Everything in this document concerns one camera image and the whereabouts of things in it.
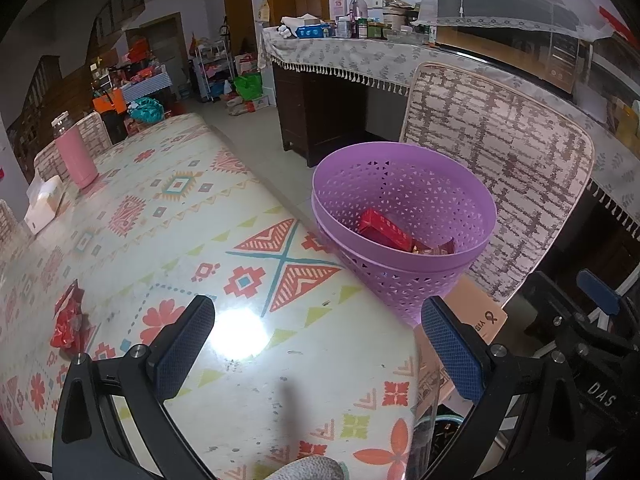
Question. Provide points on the grey white knit cloth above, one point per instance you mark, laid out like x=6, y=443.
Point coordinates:
x=310, y=470

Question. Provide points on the wooden staircase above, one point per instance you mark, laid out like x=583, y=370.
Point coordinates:
x=50, y=90

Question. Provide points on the patterned chair back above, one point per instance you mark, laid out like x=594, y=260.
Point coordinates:
x=500, y=135

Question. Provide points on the orange box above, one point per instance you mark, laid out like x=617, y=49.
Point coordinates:
x=107, y=102

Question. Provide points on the patterned tablecloth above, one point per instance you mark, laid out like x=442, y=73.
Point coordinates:
x=200, y=210

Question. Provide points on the printed cardboard box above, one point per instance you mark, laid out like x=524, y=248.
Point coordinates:
x=475, y=320

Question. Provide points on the green shopping bag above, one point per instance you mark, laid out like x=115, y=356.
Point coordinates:
x=248, y=86

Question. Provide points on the blue wipes pack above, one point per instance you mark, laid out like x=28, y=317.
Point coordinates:
x=310, y=31

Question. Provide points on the dark wooden sideboard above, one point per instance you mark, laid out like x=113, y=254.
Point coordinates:
x=310, y=110

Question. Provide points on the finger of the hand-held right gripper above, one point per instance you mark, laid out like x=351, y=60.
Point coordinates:
x=555, y=305
x=597, y=291

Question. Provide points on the blue checkered table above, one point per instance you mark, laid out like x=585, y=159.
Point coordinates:
x=147, y=85

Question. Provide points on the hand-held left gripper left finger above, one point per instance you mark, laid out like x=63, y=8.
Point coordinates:
x=185, y=345

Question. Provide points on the crumpled red foil bag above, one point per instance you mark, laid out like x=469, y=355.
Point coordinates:
x=67, y=315

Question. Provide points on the leaf print fringed cloth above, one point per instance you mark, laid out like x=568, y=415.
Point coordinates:
x=350, y=55

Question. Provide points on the teal bin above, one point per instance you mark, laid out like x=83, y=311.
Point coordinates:
x=442, y=440

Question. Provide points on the white tissue box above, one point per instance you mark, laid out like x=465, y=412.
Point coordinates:
x=45, y=205

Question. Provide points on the red cigarette box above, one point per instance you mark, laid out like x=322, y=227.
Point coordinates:
x=382, y=225

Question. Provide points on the mesh food cover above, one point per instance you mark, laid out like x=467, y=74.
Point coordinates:
x=500, y=0

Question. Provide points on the small desk calendar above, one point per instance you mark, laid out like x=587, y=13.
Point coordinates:
x=340, y=5

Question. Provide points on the white metal rack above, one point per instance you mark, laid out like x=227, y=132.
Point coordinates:
x=212, y=72

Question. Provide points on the clear plastic bottle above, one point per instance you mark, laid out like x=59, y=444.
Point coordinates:
x=359, y=15

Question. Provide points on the teal bag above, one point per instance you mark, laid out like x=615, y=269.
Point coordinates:
x=146, y=110

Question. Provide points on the pink thermos bottle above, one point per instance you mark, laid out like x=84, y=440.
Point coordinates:
x=75, y=160

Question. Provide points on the white red shopping bag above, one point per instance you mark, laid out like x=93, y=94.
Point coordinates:
x=246, y=62

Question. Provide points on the patterned chair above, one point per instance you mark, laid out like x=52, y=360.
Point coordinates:
x=500, y=135
x=102, y=132
x=10, y=230

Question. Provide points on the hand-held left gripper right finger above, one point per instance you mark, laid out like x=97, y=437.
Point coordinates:
x=452, y=345

